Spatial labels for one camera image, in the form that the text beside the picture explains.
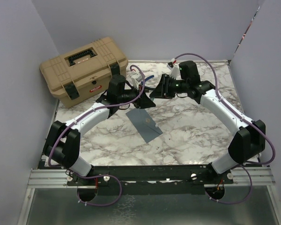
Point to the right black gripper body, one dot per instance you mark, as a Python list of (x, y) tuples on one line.
[(172, 86)]

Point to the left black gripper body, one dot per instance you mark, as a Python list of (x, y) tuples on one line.
[(135, 92)]

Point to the grey paper envelope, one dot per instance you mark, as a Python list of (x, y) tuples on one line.
[(144, 124)]

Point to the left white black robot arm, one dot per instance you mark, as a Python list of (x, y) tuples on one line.
[(63, 141)]

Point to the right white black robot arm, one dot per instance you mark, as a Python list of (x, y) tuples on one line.
[(248, 135)]

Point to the tan plastic toolbox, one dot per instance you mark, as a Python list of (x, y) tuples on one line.
[(84, 72)]

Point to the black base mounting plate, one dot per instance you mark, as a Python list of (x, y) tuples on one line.
[(150, 180)]

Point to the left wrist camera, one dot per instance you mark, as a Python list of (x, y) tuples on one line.
[(137, 80)]

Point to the aluminium frame rail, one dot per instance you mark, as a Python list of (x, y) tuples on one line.
[(257, 176)]

